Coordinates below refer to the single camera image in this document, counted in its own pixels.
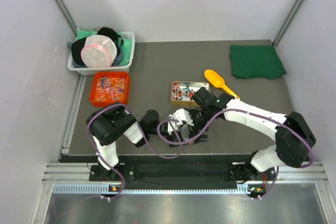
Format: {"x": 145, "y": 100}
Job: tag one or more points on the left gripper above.
{"x": 175, "y": 139}

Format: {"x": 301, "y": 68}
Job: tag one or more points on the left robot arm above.
{"x": 106, "y": 126}

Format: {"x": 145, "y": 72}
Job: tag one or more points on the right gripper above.
{"x": 192, "y": 113}

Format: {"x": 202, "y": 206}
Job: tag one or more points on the black cap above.
{"x": 78, "y": 51}

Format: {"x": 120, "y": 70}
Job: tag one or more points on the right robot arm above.
{"x": 292, "y": 135}

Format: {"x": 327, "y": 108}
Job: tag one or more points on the yellow plastic scoop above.
{"x": 218, "y": 82}

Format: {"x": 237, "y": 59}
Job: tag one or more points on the white round lid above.
{"x": 185, "y": 132}

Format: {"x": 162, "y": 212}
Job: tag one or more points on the green patterned cloth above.
{"x": 126, "y": 43}

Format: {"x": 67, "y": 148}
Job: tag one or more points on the white plastic basket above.
{"x": 117, "y": 37}

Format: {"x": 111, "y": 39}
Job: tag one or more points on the white mesh laundry bag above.
{"x": 99, "y": 51}

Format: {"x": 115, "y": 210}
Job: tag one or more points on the orange candy tray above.
{"x": 110, "y": 87}

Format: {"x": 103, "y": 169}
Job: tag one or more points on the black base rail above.
{"x": 197, "y": 171}

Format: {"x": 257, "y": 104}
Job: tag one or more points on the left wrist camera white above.
{"x": 173, "y": 124}

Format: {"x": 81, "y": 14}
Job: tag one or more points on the tan candy box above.
{"x": 181, "y": 92}

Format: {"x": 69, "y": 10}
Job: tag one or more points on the white cable duct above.
{"x": 106, "y": 189}

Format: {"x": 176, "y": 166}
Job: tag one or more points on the dark green folded cloth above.
{"x": 249, "y": 62}

